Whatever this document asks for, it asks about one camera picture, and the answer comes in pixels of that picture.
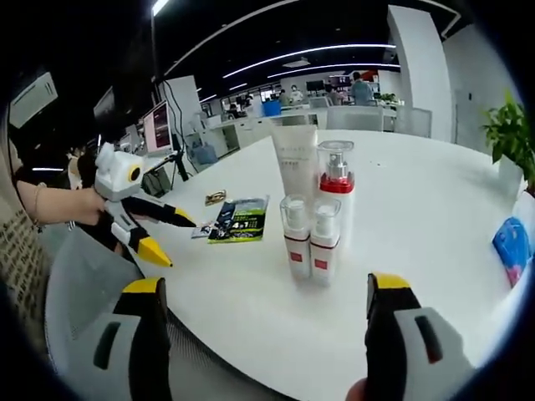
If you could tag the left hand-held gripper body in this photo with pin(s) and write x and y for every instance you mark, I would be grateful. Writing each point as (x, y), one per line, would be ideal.
(117, 175)

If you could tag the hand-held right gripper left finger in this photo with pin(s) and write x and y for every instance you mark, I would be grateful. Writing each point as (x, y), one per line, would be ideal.
(150, 334)

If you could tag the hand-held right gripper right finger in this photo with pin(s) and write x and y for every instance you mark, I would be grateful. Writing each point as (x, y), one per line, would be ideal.
(388, 334)

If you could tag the small white blue-square skincare sachet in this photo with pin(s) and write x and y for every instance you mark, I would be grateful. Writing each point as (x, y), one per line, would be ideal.
(204, 231)

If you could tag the gold foil skincare sachet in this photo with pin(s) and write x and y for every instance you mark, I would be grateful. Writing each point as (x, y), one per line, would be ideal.
(216, 197)

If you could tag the green black skincare sachet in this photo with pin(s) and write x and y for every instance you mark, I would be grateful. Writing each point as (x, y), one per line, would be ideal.
(246, 229)

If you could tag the small white skincare pump bottle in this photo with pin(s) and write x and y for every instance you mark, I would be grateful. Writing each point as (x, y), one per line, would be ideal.
(324, 259)
(296, 250)

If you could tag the white skincare tube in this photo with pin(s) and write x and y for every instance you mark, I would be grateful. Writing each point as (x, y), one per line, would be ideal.
(294, 154)

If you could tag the red collar skincare pump bottle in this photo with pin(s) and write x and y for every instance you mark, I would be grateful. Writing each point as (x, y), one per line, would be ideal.
(336, 184)

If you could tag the blue storage bin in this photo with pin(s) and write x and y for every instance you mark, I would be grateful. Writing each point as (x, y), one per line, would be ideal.
(270, 108)

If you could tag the person's left hand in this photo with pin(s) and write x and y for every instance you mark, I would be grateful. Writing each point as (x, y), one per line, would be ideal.
(90, 206)

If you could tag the person's right hand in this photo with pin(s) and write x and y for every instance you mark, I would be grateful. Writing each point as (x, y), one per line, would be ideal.
(357, 392)

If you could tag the grey backpack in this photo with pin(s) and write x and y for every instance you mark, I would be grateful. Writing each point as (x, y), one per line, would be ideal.
(156, 183)

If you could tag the black laptop stand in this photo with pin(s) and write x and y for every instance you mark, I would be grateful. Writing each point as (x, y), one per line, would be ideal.
(181, 165)

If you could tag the open laptop with pink screen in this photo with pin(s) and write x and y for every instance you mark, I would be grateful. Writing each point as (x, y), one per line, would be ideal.
(158, 129)

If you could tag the blue water jug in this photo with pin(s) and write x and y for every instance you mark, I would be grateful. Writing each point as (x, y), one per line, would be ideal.
(204, 152)

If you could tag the ceiling air conditioner unit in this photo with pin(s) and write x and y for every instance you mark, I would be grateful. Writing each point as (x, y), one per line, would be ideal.
(33, 98)

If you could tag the beige printed shirt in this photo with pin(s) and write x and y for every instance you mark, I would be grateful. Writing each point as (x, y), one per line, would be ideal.
(21, 250)

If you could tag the blue plastic packet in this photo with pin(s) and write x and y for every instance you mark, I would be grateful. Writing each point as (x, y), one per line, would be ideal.
(510, 246)

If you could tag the white mesh chair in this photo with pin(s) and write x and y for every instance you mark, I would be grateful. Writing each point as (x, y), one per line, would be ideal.
(414, 121)

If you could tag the green plant in white pot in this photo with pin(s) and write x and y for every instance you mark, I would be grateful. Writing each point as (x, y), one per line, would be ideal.
(510, 125)

